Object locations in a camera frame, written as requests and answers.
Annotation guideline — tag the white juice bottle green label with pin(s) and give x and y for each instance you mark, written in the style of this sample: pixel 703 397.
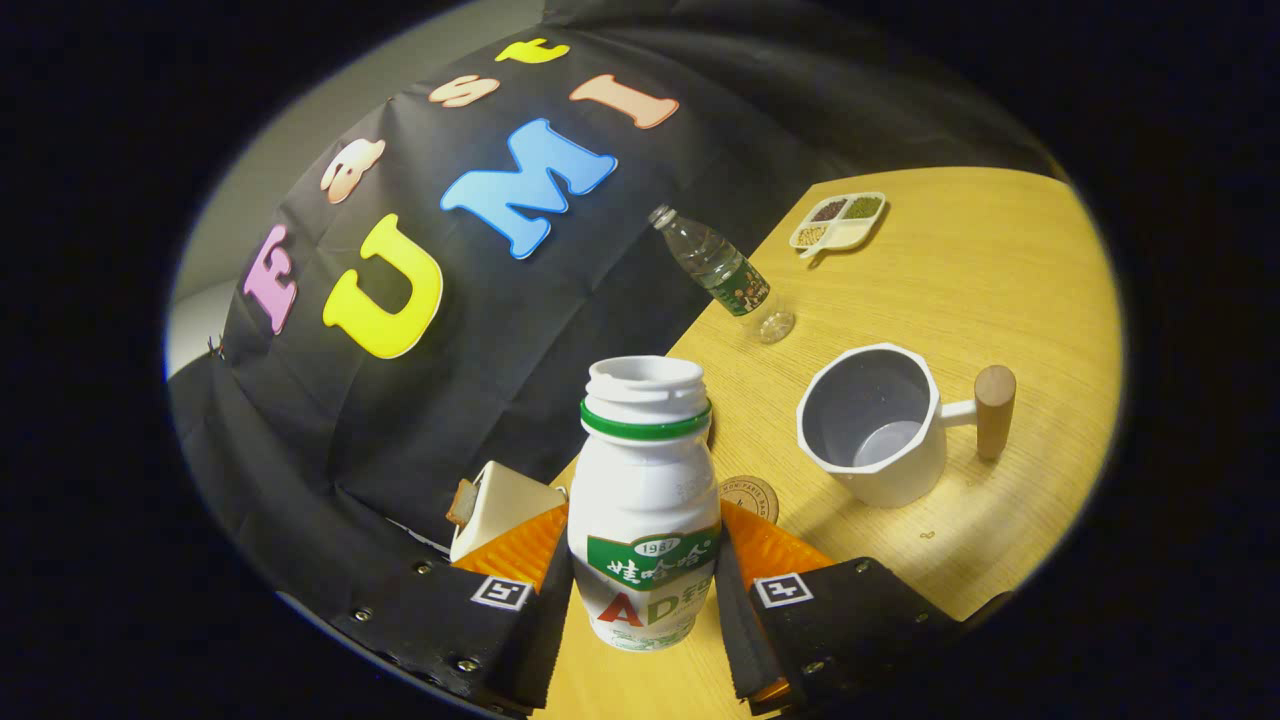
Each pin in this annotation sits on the white juice bottle green label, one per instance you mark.
pixel 645 480

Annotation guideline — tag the wooden table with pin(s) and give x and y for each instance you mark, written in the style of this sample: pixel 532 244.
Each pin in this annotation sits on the wooden table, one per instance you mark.
pixel 1000 300

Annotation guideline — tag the round cork coaster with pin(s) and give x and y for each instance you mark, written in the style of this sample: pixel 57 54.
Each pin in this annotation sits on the round cork coaster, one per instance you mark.
pixel 755 497

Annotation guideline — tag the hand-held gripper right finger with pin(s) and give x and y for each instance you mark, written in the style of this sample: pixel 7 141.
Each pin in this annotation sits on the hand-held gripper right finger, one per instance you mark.
pixel 740 640

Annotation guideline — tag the black backdrop cloth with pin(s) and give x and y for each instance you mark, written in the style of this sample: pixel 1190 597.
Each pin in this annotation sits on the black backdrop cloth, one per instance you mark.
pixel 480 350

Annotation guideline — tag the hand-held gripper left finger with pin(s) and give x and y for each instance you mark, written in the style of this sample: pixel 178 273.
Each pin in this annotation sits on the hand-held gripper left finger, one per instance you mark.
pixel 545 640

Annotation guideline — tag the toasted bread slice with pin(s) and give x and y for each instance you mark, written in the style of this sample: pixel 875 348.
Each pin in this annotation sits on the toasted bread slice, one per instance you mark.
pixel 462 505

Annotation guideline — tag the cream toaster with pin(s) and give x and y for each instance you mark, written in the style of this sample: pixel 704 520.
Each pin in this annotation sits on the cream toaster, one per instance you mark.
pixel 510 500

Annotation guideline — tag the clear plastic water bottle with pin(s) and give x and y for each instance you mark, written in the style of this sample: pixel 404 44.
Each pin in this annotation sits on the clear plastic water bottle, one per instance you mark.
pixel 725 275

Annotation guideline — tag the white divided snack dish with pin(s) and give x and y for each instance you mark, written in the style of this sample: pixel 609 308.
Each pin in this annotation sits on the white divided snack dish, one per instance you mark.
pixel 850 235

